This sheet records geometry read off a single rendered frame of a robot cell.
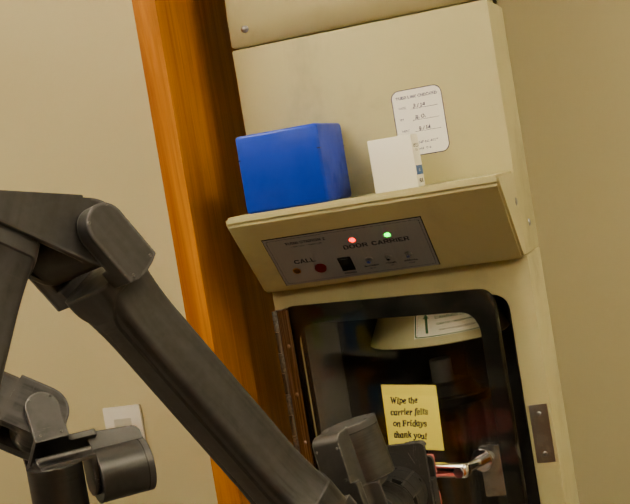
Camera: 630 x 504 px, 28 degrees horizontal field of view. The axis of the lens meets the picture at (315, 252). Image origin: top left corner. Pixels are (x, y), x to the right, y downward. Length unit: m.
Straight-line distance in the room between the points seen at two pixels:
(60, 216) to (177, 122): 0.49
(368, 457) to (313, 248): 0.33
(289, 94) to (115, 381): 0.78
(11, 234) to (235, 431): 0.27
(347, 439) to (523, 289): 0.36
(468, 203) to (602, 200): 0.54
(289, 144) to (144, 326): 0.42
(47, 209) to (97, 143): 1.10
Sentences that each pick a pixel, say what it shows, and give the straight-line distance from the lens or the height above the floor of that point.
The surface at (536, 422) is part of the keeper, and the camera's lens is 1.51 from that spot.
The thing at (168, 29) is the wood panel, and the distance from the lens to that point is 1.53.
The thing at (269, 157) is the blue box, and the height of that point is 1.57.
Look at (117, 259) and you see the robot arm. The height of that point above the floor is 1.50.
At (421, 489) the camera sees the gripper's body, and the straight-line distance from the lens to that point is 1.31.
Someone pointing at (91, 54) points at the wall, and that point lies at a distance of 2.13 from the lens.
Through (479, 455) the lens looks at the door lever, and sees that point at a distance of 1.42.
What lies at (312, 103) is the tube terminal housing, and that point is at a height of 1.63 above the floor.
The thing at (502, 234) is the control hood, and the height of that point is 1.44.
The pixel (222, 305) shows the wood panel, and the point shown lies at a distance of 1.54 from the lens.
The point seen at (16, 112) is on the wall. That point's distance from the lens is 2.20.
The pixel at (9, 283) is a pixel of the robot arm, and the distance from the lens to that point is 1.00.
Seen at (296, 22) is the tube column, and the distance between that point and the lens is 1.54.
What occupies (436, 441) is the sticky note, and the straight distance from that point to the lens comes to 1.45.
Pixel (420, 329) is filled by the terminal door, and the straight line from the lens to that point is 1.43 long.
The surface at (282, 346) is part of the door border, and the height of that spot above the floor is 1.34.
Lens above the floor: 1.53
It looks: 3 degrees down
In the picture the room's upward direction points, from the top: 9 degrees counter-clockwise
